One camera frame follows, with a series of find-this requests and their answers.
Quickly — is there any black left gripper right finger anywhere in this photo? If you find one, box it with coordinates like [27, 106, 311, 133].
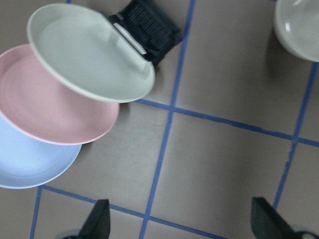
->
[251, 197, 299, 239]

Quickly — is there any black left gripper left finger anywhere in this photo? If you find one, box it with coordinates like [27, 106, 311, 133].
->
[78, 199, 110, 239]

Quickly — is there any light blue plate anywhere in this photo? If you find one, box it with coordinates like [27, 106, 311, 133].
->
[0, 117, 82, 189]

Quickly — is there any pink plate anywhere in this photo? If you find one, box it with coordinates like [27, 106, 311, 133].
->
[0, 44, 120, 145]

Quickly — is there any cream plate in rack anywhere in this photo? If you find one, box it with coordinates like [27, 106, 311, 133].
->
[26, 3, 155, 103]

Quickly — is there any black plate rack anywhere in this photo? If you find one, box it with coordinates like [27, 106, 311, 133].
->
[107, 0, 181, 66]

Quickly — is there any cream bowl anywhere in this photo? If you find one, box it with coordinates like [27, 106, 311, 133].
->
[274, 0, 319, 62]

